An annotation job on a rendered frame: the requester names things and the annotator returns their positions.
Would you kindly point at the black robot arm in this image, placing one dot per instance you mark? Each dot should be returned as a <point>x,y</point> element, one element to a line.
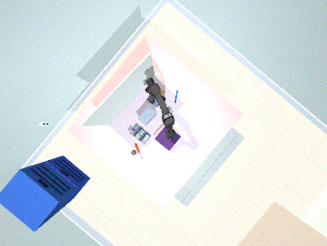
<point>154,88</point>

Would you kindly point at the light grey flat panel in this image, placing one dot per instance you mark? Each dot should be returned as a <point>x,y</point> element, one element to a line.
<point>115,102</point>

